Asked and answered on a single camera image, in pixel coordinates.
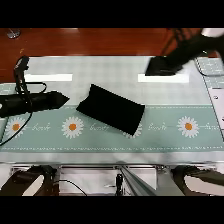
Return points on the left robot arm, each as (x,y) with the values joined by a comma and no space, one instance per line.
(36,101)

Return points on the black garment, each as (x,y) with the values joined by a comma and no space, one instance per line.
(111,109)

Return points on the silver frame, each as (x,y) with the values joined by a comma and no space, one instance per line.
(138,186)

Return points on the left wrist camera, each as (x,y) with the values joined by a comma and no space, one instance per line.
(22,62)

